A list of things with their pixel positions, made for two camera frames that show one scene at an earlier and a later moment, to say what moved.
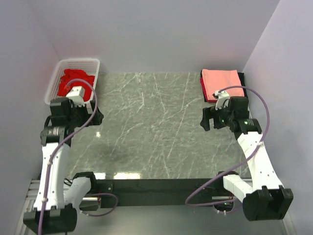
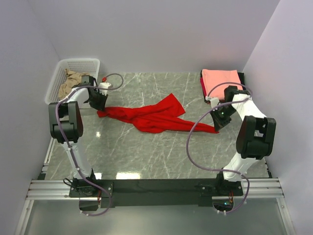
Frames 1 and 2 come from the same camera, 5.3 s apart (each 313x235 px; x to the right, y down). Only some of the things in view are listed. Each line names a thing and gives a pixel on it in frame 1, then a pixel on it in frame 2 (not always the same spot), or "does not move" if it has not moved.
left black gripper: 96,118 -> 101,105
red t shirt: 76,78 -> 160,117
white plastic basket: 91,65 does not move
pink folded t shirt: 215,80 does not move
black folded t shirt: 241,78 does not move
